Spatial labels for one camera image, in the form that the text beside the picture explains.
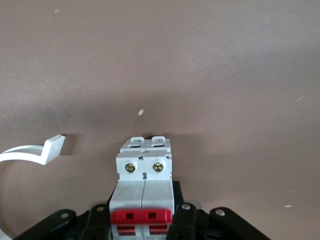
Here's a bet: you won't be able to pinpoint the small white curved clamp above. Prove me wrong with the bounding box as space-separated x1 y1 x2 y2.
0 134 66 240

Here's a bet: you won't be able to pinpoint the white circuit breaker red toggles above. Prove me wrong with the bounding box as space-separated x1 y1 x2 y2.
109 135 175 240

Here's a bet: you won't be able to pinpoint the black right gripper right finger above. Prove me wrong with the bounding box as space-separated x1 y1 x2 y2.
167 180 271 240

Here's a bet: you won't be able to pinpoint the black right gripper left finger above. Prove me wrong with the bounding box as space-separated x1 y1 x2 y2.
13 194 113 240

